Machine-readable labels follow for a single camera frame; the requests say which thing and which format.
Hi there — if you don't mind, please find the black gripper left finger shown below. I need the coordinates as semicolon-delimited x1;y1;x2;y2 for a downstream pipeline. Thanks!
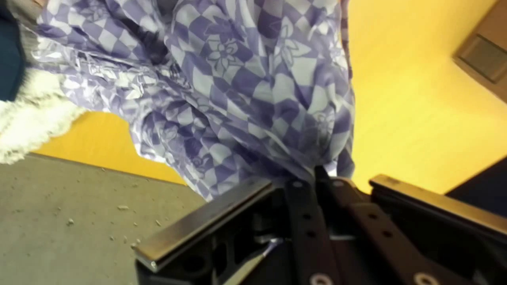
133;177;342;285

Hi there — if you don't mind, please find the grey brown box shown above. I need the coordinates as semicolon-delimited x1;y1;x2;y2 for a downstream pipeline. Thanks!
451;0;507;104

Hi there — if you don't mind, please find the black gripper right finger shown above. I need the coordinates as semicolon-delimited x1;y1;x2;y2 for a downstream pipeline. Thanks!
314;164;507;285

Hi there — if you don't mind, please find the white cloth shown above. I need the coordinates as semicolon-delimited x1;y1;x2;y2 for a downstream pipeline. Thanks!
0;67;85;164

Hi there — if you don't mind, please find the purple white checkered shirt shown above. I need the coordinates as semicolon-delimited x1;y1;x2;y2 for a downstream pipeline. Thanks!
21;0;356;202

